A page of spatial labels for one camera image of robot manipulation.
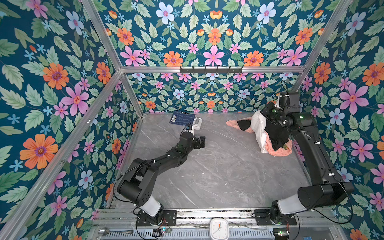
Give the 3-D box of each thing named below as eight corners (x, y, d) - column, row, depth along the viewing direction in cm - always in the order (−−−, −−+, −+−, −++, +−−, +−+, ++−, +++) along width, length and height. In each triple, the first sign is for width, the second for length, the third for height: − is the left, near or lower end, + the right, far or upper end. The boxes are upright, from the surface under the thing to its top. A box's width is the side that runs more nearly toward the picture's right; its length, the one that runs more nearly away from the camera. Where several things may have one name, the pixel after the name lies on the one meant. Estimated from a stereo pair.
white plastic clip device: (193, 130, 112) (192, 128, 110) (193, 119, 119) (193, 117, 117) (202, 130, 112) (202, 128, 110) (202, 119, 119) (202, 117, 117)
